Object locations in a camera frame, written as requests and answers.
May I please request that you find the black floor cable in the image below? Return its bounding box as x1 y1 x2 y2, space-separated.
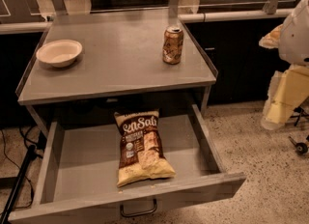
0 126 40 211

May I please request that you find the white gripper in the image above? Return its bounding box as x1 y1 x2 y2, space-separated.
259 0 309 130

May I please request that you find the white paper bowl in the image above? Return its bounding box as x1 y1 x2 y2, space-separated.
36 40 82 68

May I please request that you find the grey counter cabinet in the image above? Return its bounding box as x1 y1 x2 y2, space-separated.
18 9 215 133

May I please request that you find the black caster wheel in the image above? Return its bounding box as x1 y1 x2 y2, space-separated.
289 136 308 154

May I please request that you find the black drawer handle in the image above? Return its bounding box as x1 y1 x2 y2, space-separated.
120 199 157 218

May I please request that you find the brown soda can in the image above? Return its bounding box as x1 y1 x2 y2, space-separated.
162 25 183 65

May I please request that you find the brown sea salt chip bag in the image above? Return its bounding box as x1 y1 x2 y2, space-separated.
114 110 176 187

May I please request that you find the grey open drawer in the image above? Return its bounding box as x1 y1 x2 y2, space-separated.
9 105 245 224

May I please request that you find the black tripod leg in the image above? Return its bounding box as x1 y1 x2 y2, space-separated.
0 145 36 224

